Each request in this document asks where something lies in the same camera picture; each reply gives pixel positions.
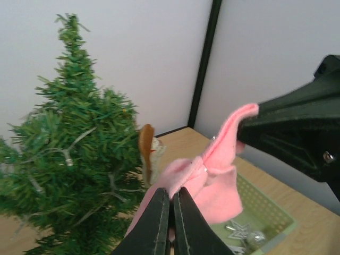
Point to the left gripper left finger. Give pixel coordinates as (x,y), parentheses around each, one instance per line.
(150,234)

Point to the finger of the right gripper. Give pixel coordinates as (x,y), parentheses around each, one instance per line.
(304,135)

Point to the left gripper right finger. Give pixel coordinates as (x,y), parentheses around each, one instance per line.
(193,235)

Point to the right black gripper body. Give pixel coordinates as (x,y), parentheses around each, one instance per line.
(329,79)

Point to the silver star ornament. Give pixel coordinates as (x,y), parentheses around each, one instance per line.
(238,232)

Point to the pink fabric bow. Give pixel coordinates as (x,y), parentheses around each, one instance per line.
(209,178)

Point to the silver glitter ball ornament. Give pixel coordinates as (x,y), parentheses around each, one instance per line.
(256,238)

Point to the green perforated plastic basket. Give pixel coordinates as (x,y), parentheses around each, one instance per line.
(262,214)

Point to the brown round doll ornament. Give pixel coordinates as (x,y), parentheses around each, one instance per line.
(151,150)

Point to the small green christmas tree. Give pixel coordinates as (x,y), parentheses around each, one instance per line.
(74,91)

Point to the clear string light garland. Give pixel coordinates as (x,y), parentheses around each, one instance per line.
(73,174)

